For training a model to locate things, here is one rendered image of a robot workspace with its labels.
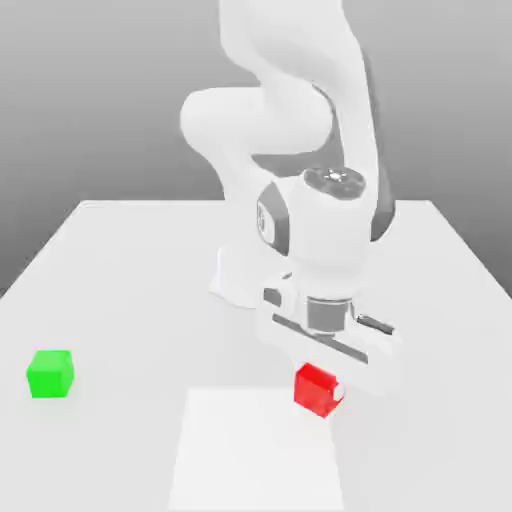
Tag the small green cube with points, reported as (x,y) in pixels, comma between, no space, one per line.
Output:
(50,374)

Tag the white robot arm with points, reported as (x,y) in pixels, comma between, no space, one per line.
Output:
(280,120)

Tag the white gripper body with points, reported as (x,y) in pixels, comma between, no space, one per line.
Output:
(340,356)

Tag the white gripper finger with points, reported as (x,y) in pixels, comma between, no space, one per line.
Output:
(338,391)

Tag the small red cube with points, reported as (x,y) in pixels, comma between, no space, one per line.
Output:
(312,390)

